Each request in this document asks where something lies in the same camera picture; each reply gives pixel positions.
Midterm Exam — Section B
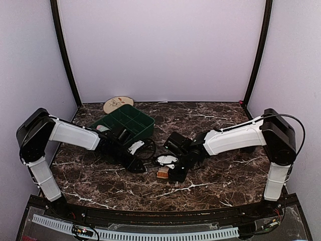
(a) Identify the beige striped sock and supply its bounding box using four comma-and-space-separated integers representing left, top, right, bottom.
156, 167, 169, 179

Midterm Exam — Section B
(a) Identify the pink patterned sock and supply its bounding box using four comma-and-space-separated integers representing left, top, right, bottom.
96, 125, 110, 132

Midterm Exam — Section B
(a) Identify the green divided organizer tray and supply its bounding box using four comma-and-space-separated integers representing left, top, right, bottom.
90, 104, 154, 147

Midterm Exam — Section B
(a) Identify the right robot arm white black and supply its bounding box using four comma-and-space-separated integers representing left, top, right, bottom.
156, 108, 301, 218

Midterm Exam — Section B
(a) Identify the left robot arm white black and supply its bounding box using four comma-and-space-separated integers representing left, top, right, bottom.
16, 108, 146, 219

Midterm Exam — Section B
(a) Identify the beige floral plate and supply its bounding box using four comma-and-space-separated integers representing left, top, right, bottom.
103, 96, 134, 114

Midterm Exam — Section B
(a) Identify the dark blue mug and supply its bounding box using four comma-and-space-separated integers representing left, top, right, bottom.
244, 147, 256, 153

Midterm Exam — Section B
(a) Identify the small circuit board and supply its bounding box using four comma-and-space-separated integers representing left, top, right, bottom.
71, 225, 94, 238

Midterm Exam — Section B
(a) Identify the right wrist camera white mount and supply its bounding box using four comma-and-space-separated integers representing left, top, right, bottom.
156, 155, 178, 169

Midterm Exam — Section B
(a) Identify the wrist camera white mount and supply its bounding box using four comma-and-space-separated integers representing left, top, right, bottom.
128, 141, 144, 155
156, 155, 178, 169

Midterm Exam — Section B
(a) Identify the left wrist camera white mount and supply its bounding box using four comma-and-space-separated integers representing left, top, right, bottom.
128, 141, 144, 155

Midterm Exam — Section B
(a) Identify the black front table rail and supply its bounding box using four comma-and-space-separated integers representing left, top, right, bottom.
54, 202, 274, 226

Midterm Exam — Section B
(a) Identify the white slotted cable duct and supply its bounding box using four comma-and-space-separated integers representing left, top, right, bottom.
31, 214, 240, 240

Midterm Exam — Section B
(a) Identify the left black frame post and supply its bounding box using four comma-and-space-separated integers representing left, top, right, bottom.
50, 0, 82, 108

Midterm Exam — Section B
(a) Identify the black frame post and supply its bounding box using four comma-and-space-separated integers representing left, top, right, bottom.
242, 0, 273, 109
50, 0, 82, 108

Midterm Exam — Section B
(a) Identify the right black frame post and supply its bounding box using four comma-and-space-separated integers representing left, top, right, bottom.
242, 0, 273, 109

